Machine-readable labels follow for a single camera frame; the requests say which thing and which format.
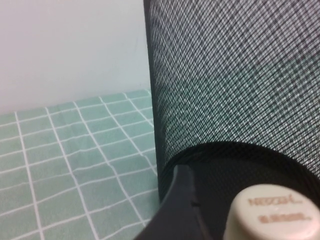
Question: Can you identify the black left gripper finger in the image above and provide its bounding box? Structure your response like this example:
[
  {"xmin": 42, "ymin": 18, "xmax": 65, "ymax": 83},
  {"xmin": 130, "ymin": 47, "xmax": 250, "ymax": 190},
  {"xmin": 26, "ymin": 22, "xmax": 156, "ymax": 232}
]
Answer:
[{"xmin": 132, "ymin": 164, "xmax": 208, "ymax": 240}]

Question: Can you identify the small bottle beige cap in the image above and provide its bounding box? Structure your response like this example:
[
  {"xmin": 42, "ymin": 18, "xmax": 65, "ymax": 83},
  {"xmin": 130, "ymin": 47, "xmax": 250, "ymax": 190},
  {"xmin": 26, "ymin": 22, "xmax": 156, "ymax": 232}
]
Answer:
[{"xmin": 223, "ymin": 184, "xmax": 320, "ymax": 240}]

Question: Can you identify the black mesh wastebasket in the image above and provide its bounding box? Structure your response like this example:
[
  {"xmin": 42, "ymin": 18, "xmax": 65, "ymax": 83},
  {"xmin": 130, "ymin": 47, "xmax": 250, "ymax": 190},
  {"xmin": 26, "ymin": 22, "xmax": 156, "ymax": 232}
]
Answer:
[{"xmin": 143, "ymin": 0, "xmax": 320, "ymax": 240}]

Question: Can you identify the green checked tablecloth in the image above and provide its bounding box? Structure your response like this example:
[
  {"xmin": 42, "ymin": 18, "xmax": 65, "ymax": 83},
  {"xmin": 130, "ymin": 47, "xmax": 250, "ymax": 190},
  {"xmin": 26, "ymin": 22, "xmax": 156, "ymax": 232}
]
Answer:
[{"xmin": 0, "ymin": 89, "xmax": 161, "ymax": 240}]

